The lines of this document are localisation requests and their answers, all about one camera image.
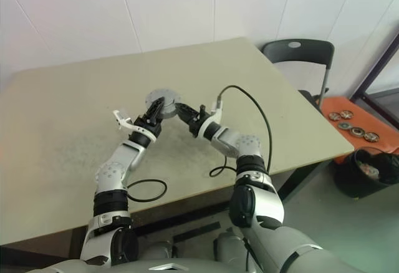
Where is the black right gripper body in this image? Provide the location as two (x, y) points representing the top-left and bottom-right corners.
(186, 104), (211, 138)

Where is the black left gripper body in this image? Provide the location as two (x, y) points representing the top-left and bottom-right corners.
(133, 112), (163, 135)

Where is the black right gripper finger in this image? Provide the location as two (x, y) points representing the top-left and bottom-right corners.
(176, 109), (196, 125)
(175, 102), (200, 117)

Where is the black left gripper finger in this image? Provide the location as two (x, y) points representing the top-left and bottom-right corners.
(145, 98), (158, 124)
(154, 97), (165, 124)

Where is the round silver motor lid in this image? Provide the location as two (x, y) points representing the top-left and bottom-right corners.
(145, 88), (182, 107)

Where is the grey rounded shape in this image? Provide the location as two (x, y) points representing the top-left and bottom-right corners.
(213, 227), (247, 263)

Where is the black folding chair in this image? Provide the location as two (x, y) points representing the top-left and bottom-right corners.
(261, 38), (336, 108)

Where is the black waste bin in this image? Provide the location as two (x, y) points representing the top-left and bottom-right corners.
(334, 146), (399, 199)

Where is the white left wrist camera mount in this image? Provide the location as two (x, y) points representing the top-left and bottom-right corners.
(112, 109), (163, 141)

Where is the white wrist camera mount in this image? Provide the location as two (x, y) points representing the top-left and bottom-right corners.
(112, 109), (163, 141)
(198, 97), (223, 138)

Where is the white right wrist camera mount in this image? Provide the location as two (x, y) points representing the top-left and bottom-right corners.
(198, 97), (223, 138)

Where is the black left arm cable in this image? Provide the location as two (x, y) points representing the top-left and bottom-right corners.
(126, 179), (168, 202)

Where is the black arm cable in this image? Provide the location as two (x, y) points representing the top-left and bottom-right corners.
(126, 179), (168, 202)
(209, 85), (274, 178)

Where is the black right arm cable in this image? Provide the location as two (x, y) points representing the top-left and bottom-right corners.
(209, 85), (274, 178)

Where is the dark metal door frame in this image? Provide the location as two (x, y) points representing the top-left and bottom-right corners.
(352, 20), (399, 121)

